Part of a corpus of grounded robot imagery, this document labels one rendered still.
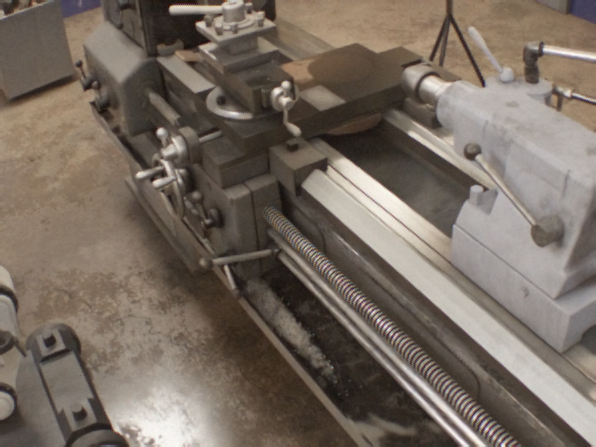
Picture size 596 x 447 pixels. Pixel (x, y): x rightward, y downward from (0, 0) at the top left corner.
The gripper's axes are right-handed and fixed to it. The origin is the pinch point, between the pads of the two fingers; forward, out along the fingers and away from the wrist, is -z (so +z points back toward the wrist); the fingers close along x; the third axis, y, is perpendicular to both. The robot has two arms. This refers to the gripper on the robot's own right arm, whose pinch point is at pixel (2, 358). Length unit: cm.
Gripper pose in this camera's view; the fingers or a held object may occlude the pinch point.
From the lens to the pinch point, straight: 194.6
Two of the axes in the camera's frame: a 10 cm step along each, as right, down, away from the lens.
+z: -2.5, -7.2, -6.4
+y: -4.8, -4.8, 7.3
